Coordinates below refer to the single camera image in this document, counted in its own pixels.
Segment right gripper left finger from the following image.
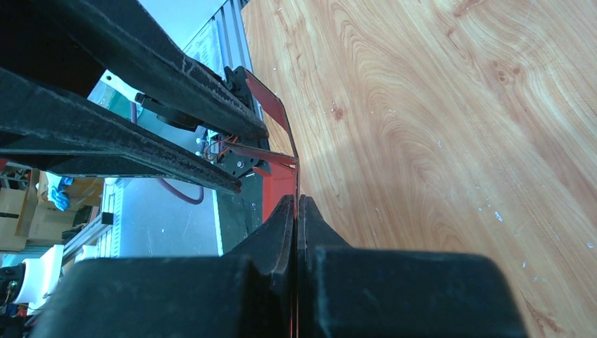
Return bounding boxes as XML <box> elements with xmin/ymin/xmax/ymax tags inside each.
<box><xmin>27</xmin><ymin>194</ymin><xmax>296</xmax><ymax>338</ymax></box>

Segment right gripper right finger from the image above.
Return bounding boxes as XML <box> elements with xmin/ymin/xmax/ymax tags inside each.
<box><xmin>297</xmin><ymin>195</ymin><xmax>527</xmax><ymax>337</ymax></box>

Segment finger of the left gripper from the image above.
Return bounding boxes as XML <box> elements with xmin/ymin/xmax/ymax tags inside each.
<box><xmin>1</xmin><ymin>69</ymin><xmax>241</xmax><ymax>193</ymax></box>
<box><xmin>1</xmin><ymin>1</ymin><xmax>268</xmax><ymax>139</ymax></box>

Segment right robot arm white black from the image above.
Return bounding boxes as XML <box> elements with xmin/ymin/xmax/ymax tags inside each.
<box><xmin>1</xmin><ymin>195</ymin><xmax>528</xmax><ymax>337</ymax></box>

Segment brown cardboard boxes background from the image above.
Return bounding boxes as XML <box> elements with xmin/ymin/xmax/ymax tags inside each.
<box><xmin>1</xmin><ymin>160</ymin><xmax>104</xmax><ymax>254</ymax></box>

